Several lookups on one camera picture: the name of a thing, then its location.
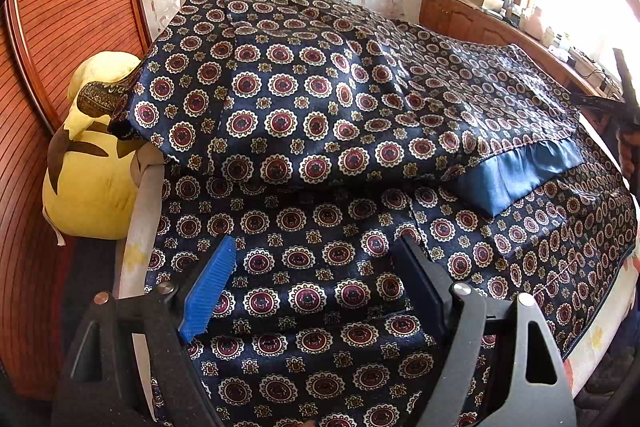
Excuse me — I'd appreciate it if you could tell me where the long wooden cabinet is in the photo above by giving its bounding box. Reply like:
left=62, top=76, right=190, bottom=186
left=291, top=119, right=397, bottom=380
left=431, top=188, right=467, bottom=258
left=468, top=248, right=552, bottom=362
left=419, top=0, right=608, bottom=98

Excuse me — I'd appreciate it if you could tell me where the navy medallion patterned pillow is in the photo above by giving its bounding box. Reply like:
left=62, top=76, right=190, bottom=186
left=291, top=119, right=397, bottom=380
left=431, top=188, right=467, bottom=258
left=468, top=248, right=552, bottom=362
left=75, top=0, right=312, bottom=130

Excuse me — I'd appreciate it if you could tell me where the yellow plush toy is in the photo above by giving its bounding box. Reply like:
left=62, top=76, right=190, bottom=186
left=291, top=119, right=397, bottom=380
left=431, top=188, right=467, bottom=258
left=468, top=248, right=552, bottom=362
left=41, top=51, right=168, bottom=248

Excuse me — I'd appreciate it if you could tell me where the brown slatted wooden wardrobe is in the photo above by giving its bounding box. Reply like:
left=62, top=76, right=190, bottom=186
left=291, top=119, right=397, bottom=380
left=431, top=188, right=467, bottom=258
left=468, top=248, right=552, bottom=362
left=0, top=0, right=151, bottom=427

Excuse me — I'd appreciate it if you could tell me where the navy medallion patterned quilt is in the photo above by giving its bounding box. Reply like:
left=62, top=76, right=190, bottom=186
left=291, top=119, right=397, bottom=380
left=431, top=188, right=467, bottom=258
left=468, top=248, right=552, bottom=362
left=112, top=159, right=640, bottom=413

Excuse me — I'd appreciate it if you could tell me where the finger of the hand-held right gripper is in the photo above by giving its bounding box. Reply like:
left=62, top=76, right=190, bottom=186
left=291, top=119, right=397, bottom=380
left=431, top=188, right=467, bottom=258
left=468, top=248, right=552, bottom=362
left=569, top=48, right=640, bottom=130

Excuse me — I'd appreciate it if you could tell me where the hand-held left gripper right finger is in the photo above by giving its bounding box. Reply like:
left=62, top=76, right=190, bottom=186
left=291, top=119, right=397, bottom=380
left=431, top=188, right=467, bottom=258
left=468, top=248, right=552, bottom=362
left=394, top=236, right=576, bottom=427

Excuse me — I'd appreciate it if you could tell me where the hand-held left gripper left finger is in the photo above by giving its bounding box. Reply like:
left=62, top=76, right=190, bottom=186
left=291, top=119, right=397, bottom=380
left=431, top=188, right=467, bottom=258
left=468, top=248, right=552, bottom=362
left=50, top=234, right=237, bottom=427

